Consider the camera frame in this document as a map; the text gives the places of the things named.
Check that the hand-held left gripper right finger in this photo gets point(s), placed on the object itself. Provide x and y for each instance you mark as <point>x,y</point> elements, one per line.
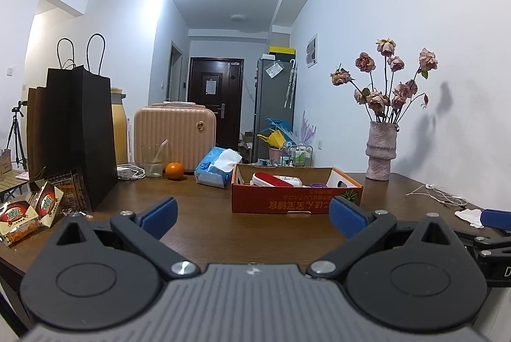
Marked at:
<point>347,219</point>

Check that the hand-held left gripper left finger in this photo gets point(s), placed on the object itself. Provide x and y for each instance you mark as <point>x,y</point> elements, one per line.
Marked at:
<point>161,215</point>

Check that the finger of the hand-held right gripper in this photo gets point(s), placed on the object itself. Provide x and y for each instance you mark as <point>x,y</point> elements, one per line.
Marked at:
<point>491,245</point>
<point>497,218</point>

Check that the purple lid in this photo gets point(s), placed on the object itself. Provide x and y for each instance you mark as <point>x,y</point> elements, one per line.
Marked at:
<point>317,184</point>

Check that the white labelled bottle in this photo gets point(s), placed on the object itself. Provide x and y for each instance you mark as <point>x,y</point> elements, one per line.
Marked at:
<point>294,180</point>

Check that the red cardboard box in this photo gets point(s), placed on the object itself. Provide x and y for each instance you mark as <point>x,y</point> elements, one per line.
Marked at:
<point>279,202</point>

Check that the red lint brush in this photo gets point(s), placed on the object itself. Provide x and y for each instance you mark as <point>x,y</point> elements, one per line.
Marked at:
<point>271,179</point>

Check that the crumpled white tissue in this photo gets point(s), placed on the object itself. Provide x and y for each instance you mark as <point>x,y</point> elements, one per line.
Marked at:
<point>471,216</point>

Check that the orange fruit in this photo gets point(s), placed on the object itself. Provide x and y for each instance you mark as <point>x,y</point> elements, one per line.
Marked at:
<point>174,171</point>

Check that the glass cup with straw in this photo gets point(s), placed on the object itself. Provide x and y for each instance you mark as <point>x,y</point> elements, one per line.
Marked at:
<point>153,167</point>

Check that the blue tissue pack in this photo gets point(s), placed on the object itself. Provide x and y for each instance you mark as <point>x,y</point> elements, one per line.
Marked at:
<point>211,173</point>

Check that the pink ceramic vase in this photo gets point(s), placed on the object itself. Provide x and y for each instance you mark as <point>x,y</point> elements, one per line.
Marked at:
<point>381,154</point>

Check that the storage cart with bottles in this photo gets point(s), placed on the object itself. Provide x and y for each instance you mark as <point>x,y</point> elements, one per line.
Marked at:
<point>300,156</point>

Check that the pink ribbed suitcase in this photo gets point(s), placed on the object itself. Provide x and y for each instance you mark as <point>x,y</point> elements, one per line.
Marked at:
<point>179,134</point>

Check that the clear snack packet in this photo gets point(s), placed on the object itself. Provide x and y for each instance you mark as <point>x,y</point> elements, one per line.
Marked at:
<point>74,190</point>

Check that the pink bucket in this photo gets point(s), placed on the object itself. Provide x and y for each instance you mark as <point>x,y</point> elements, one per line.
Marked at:
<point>275,155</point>

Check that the yellow thermos jug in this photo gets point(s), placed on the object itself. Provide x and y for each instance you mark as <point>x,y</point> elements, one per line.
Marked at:
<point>119,126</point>

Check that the purple plant decoration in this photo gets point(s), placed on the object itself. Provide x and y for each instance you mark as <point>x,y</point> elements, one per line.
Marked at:
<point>307,128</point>

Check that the black paper bag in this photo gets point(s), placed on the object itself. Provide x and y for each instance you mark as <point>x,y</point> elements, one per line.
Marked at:
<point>60,118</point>
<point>96,134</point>

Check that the yellow watering can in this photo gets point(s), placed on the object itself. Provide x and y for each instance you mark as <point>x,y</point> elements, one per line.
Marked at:
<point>275,139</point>

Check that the green label snack packet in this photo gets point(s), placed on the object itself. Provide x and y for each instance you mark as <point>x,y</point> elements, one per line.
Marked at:
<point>50,204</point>

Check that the dark entry door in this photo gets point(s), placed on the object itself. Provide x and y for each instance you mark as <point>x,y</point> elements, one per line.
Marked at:
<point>199,106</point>

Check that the dried pink roses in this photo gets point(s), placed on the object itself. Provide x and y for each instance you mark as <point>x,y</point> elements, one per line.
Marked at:
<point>375,100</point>

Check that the grey interior door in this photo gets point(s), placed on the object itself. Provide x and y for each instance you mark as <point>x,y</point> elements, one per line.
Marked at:
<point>174,78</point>

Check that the white paper notice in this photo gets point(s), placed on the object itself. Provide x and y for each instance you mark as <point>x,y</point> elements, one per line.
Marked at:
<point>210,86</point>

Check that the grey fridge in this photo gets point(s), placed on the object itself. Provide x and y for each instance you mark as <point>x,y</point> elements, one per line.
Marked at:
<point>267,106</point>

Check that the white cloth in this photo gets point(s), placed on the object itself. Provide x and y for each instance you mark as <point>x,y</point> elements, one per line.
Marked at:
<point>23,175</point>

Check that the hanging white umbrella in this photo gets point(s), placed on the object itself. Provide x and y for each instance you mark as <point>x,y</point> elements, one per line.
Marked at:
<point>291,84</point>

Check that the brown paper bag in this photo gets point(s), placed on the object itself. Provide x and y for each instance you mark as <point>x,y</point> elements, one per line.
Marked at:
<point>36,134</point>

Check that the wooden slat table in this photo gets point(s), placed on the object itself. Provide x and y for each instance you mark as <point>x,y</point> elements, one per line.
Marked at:
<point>12,187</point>

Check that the small cardboard box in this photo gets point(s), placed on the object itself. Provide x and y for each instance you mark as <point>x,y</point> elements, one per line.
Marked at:
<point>4,163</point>

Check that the paper sheet on fridge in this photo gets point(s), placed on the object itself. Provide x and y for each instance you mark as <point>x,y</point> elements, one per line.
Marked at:
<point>274,70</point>

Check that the yellow box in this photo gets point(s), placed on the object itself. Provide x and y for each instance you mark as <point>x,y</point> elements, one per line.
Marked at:
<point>282,51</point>

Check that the small hallway ceiling lamp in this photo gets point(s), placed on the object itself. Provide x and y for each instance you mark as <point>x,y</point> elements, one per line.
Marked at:
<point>238,18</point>

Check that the white wall socket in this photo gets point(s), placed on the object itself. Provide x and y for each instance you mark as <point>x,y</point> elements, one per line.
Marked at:
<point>320,144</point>

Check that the wall picture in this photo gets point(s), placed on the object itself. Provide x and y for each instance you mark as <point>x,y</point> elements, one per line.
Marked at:
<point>312,50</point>

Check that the black tripod with camera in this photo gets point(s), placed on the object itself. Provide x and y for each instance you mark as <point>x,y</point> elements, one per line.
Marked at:
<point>16,112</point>

